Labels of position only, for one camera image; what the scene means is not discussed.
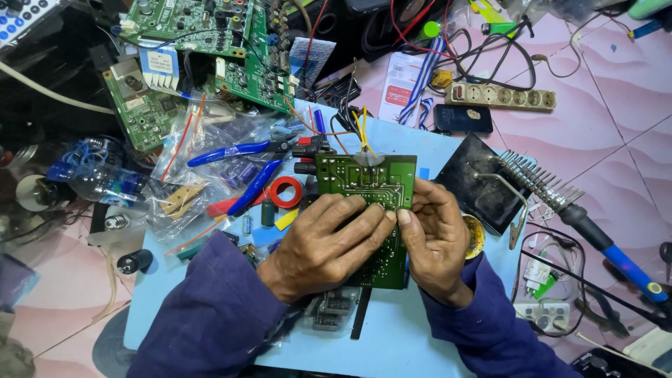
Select thick white cable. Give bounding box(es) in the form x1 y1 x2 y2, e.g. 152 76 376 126
0 60 115 116

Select grey remote control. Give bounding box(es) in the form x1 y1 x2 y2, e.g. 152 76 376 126
0 0 66 49

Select blue handled soldering iron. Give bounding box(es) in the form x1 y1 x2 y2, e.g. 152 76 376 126
496 149 671 306

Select large green circuit board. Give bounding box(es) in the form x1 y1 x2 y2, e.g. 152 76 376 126
122 0 296 114

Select small light bulb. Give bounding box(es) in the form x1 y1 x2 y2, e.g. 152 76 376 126
103 212 130 232

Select black phone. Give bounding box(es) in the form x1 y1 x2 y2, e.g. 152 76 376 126
433 103 494 135

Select black flat strip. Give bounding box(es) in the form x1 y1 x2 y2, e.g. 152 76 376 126
350 286 373 341

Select bag of grey heat sinks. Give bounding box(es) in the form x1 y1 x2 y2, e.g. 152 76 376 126
303 286 363 333

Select red ring core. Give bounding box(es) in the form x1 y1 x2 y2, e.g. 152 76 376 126
267 175 305 210

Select blue white striped lanyard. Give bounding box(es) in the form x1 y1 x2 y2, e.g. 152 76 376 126
397 36 448 131

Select black red terminal connector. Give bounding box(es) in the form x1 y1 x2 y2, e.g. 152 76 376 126
291 135 338 177

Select yellow wires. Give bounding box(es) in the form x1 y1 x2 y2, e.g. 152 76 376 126
351 106 377 156

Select person's right hand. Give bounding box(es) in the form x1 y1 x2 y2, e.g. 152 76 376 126
397 177 474 309

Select blue handled cutting pliers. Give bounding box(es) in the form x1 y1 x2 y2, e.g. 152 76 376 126
186 134 300 217

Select round flux tin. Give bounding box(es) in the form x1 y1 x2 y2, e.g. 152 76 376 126
461 212 487 261

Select beige power strip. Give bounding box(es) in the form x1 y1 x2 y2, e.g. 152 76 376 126
444 81 558 112

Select heap of clear component bags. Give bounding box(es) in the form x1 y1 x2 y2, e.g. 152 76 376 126
144 90 308 243

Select green lighter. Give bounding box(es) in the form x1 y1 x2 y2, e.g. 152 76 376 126
480 20 519 37

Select green tuner circuit board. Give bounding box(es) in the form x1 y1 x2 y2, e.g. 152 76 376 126
101 57 186 154

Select large black capacitor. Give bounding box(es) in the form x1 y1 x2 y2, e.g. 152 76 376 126
116 248 154 276

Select blue white flat ribbon cable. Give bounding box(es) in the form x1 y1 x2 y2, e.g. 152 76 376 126
137 44 181 94

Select thin black rod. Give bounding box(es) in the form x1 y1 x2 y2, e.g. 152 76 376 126
520 249 672 327

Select clear plastic bottle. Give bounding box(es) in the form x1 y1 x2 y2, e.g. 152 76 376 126
46 159 149 207

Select tangle of black red cables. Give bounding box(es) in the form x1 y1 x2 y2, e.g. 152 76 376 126
390 0 539 92

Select small green circuit board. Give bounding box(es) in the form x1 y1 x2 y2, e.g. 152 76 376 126
314 153 419 291

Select white and red packet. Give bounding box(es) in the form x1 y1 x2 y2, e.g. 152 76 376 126
377 51 438 125

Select white plug adapter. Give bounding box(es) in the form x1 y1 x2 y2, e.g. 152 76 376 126
513 301 571 335

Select black soldering iron stand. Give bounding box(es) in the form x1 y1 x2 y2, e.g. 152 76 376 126
434 132 532 251

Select person's left hand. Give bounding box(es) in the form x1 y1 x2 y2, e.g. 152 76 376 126
256 192 398 305

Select yellow tape piece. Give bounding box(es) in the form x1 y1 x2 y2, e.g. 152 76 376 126
274 208 300 232

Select light blue work board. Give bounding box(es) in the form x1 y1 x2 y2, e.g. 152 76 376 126
123 99 526 378

